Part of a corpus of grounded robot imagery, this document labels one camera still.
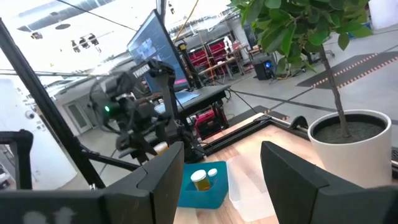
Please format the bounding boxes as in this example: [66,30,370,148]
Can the large amber bottle tan capsules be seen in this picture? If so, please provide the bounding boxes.
[190,169,211,192]

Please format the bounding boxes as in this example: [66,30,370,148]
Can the white plant pot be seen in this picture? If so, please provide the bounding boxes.
[307,109,392,189]

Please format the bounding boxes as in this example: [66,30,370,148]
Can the clear plastic bin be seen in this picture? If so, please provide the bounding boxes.
[226,154,279,222]

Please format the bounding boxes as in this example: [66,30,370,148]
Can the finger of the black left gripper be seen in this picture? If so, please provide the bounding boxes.
[136,149,152,166]

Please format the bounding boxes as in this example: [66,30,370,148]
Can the black desk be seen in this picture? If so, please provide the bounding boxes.
[154,84,231,125]

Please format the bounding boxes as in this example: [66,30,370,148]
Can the small blue bottle red pills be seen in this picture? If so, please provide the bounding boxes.
[207,167,219,187]

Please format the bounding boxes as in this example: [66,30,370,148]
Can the computer monitor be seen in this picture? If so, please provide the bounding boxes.
[126,9,191,93]

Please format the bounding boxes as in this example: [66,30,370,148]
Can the red storage shelf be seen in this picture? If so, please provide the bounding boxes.
[188,39,240,69]

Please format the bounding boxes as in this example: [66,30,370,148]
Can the black computer tower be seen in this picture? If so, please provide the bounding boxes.
[252,55,277,81]

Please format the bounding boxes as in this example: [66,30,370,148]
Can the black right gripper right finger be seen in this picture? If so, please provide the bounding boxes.
[260,141,346,224]

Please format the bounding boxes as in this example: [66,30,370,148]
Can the blue plastic bin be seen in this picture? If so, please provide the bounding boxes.
[177,161,230,210]

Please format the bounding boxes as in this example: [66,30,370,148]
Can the grey door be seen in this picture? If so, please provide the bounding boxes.
[63,100,93,135]

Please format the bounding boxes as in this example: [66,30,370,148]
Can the amber bottle green capsules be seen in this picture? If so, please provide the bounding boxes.
[154,141,170,156]

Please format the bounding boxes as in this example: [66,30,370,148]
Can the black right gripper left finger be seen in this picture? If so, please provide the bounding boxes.
[101,141,185,224]

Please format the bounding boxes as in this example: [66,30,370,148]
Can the green leafy plant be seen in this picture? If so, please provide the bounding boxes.
[228,0,374,139]

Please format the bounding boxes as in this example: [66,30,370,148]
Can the black curved bracket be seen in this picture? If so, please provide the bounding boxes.
[289,115,309,131]

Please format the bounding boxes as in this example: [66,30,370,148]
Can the red equipment box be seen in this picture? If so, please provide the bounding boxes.
[193,104,230,141]

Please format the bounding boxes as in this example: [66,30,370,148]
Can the black hazard-striped floor mat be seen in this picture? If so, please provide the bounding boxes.
[297,51,398,91]

